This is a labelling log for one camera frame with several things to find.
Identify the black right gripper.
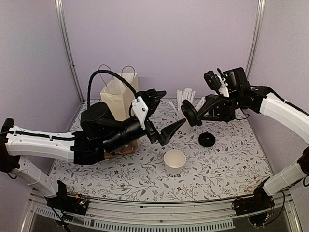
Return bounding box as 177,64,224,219
197,89,241,122

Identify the brown cardboard cup carrier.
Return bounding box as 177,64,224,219
104,140,138,159

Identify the white paper coffee cup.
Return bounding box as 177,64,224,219
163,150,186,177

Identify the black plastic cup lid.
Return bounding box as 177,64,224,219
181,100,202,127

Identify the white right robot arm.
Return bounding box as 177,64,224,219
175,67,309,200

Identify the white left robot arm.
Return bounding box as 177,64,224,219
0,89,185,210

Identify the white cup holding straws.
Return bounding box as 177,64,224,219
178,120,192,136

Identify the bundle of white wrapped straws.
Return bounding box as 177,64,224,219
168,88,196,119

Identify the floral patterned table mat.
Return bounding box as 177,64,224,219
48,98,276,203

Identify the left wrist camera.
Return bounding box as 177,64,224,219
131,96,149,130

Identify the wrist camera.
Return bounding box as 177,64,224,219
203,71,229,97
131,96,149,130

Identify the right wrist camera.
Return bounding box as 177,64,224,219
203,71,229,97

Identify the cream paper bag with handles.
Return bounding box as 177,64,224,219
99,65,139,121

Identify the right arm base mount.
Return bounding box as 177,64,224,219
231,188,275,227

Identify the front aluminium rail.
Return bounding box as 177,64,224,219
22,191,303,232

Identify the right aluminium frame post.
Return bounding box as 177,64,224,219
245,0,266,79

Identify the aluminium frame post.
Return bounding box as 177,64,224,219
55,0,84,103
245,0,266,79

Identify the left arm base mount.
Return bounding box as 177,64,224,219
46,180,89,215

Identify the left aluminium frame post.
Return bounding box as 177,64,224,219
55,0,84,103

